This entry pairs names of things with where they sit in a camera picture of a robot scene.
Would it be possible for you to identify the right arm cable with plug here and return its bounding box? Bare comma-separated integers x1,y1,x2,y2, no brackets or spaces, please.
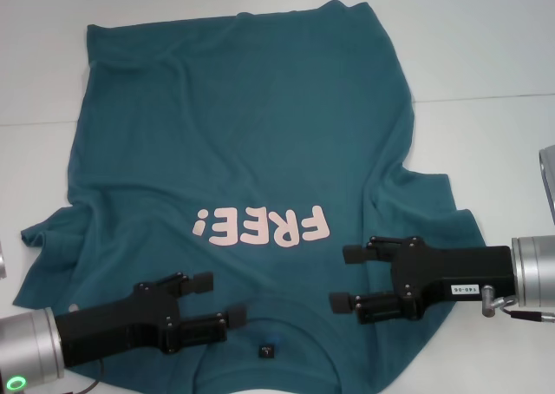
480,284,555,322

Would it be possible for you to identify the teal T-shirt with pink print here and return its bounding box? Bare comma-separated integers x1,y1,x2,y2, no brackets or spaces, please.
12,1,489,394

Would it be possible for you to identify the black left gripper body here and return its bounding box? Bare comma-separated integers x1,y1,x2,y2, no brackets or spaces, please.
54,282,182,368

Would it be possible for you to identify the arm cable with plug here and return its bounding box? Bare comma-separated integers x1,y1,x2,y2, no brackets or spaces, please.
480,284,555,322
73,358,106,394

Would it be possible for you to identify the left arm cable with plug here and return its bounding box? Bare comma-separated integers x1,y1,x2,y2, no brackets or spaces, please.
73,358,106,394

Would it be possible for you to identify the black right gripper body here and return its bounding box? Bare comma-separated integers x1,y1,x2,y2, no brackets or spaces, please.
391,239,515,322

